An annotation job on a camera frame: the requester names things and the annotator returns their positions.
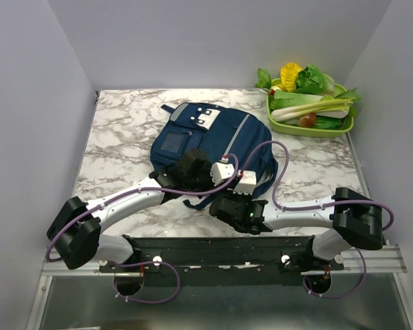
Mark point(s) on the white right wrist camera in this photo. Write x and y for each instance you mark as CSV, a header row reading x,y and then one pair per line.
x,y
246,183

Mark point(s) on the toy celery stalk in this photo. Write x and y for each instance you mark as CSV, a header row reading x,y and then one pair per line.
x,y
289,113

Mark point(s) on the navy blue student backpack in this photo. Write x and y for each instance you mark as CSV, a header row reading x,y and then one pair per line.
x,y
217,131

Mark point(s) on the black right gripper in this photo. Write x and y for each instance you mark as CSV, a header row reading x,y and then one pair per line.
x,y
230,196

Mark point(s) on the green toy lettuce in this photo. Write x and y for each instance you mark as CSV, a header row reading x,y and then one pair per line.
x,y
312,80

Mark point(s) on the yellow toy flower vegetable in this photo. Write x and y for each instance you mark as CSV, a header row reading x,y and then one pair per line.
x,y
288,76

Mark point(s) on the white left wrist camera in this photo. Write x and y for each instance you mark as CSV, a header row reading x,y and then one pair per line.
x,y
224,170

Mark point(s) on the green vegetable tray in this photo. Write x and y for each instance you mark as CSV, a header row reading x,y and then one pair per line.
x,y
328,124

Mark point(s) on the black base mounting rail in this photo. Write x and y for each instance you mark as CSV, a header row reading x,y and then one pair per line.
x,y
201,262

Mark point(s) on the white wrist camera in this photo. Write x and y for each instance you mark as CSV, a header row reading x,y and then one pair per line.
x,y
224,170
246,183

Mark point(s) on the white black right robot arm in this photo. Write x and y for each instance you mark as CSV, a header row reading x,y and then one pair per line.
x,y
350,220

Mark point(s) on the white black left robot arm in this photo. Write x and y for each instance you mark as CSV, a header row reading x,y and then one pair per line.
x,y
77,232

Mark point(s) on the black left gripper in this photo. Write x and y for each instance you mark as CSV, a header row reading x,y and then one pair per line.
x,y
210,187

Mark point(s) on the brown toy mushroom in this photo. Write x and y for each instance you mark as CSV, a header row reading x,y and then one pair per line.
x,y
308,120

